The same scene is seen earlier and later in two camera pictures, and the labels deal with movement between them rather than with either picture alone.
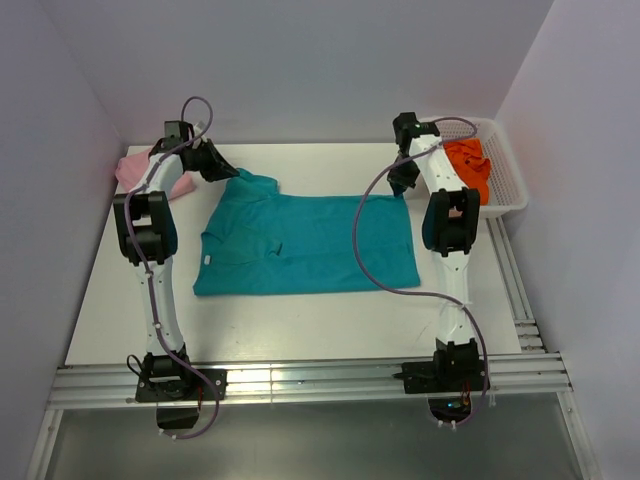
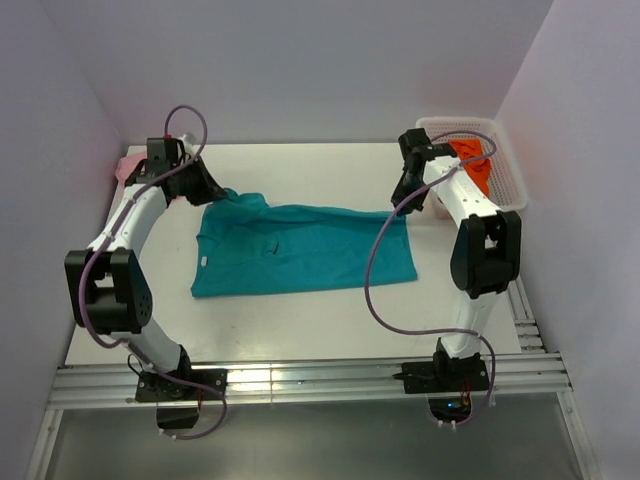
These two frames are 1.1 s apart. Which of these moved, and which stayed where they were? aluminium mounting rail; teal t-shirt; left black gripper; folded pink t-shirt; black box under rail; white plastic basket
Moved: teal t-shirt; left black gripper
Stayed: white plastic basket; black box under rail; folded pink t-shirt; aluminium mounting rail
